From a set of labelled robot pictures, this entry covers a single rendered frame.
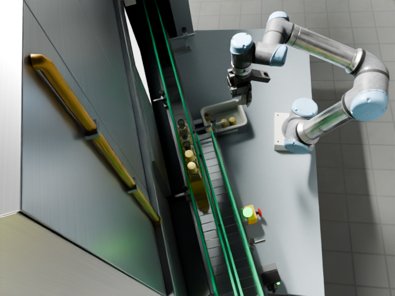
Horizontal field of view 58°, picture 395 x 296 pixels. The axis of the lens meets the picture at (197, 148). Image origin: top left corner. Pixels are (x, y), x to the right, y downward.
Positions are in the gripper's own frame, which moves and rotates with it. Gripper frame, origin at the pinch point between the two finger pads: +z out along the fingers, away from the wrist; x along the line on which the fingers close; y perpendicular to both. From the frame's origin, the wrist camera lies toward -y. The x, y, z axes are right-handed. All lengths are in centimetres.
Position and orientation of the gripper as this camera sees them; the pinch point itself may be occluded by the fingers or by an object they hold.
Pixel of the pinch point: (247, 99)
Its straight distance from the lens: 155.5
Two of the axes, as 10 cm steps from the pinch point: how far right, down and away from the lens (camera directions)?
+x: 2.3, 8.4, -4.9
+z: 1.2, 4.8, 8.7
